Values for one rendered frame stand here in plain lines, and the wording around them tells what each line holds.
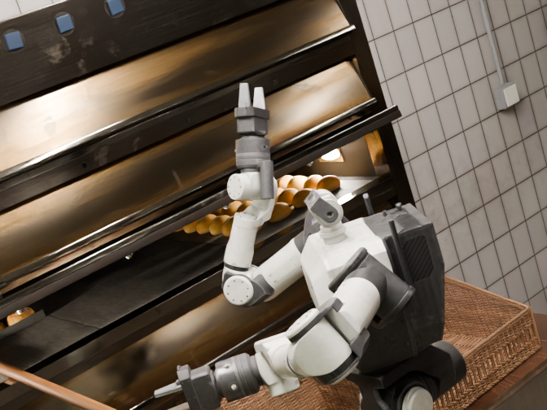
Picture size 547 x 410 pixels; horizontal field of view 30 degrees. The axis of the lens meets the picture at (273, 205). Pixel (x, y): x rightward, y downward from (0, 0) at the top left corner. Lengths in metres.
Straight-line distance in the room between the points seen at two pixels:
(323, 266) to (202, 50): 1.13
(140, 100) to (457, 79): 1.34
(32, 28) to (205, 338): 1.06
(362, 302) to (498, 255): 2.09
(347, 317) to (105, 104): 1.29
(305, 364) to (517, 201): 2.30
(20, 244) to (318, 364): 1.20
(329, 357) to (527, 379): 1.53
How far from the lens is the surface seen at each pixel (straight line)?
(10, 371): 2.93
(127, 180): 3.01
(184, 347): 3.14
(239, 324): 3.23
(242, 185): 2.53
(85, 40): 2.97
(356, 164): 3.73
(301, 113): 3.36
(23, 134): 2.87
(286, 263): 2.57
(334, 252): 2.27
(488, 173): 3.98
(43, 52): 2.91
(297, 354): 1.91
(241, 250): 2.60
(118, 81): 3.02
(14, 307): 2.72
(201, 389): 2.15
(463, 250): 3.89
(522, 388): 3.35
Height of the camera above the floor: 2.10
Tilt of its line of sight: 14 degrees down
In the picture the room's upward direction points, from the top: 18 degrees counter-clockwise
